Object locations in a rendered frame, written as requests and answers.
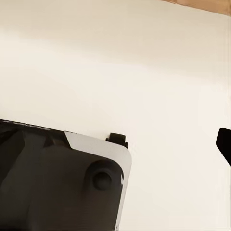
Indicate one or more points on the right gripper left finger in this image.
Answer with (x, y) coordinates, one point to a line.
(12, 143)

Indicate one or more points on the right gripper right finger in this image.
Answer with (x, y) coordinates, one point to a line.
(223, 143)

